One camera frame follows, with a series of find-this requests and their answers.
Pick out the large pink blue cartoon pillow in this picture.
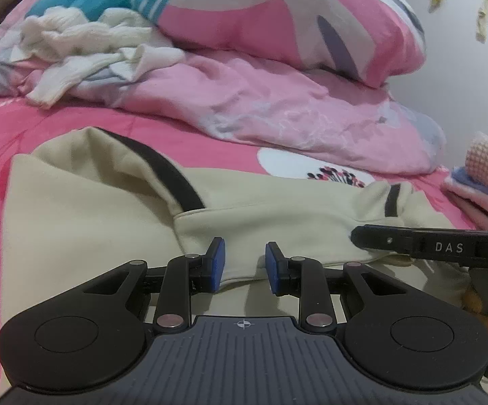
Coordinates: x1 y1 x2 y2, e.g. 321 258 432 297
31 0 426 88

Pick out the stack of folded clothes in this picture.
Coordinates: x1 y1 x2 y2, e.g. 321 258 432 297
440 166 488 231

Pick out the pink magenta floral bed blanket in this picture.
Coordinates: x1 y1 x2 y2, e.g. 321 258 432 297
0 92 479 402

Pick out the light pink quilt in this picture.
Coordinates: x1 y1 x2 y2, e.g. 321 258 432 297
0 0 446 174

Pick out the beige zip hoodie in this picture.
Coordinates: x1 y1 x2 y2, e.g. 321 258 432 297
0 125 481 402

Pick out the crumpled white cloth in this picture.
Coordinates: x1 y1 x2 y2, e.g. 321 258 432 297
10 6 185 109

